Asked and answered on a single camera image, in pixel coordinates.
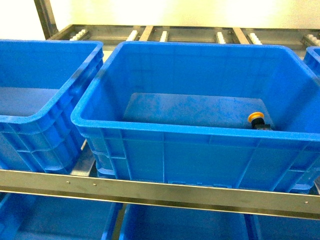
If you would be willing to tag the yellow push button switch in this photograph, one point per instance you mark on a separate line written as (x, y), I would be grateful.
(256, 119)

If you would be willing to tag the blue plastic crate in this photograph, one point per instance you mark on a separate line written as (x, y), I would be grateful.
(41, 82)
(177, 113)
(312, 59)

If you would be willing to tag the lower blue crate right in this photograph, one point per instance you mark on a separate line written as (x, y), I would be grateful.
(145, 222)

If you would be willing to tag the left blue plastic crate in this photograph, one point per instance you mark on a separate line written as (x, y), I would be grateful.
(41, 82)

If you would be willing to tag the metal shelf rack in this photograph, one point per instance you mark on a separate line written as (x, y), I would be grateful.
(79, 185)

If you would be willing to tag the lower blue crate left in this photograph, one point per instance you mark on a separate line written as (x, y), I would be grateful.
(31, 217)

